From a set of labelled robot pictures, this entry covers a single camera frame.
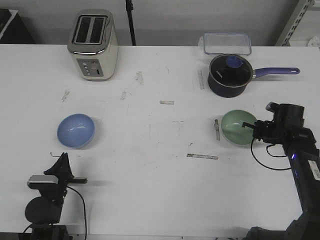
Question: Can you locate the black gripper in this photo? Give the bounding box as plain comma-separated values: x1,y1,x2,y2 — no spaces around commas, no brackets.
39,152,88,200
242,119,292,145

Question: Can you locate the green bowl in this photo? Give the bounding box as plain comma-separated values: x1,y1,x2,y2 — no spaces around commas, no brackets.
220,109,257,146

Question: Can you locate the blue bowl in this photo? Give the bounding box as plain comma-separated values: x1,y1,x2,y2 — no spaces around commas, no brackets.
56,113,96,149

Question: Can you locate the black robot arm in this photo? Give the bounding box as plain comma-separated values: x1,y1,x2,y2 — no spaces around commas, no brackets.
242,102,320,240
21,152,88,240

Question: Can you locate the dark blue saucepan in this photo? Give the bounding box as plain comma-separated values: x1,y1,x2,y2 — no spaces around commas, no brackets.
207,60,300,98

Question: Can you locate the glass pot lid blue knob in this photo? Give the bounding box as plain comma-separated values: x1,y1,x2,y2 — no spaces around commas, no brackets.
209,54,253,87

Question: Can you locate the clear plastic food container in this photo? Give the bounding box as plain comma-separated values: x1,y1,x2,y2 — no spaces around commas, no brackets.
198,32,252,56

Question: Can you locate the white metal shelf rack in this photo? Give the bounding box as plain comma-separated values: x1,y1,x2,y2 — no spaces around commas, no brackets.
274,0,320,47

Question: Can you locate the cream and chrome toaster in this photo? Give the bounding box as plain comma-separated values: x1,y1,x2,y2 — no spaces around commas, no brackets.
67,9,119,82

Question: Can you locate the black tripod pole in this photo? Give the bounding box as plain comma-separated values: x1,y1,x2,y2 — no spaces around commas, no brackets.
125,0,136,46

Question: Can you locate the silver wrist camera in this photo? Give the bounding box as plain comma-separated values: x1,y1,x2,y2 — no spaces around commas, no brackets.
27,175,59,190
265,102,281,114

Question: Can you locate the black camera cable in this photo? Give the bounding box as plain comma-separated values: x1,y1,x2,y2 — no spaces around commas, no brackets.
22,185,88,239
250,136,293,171

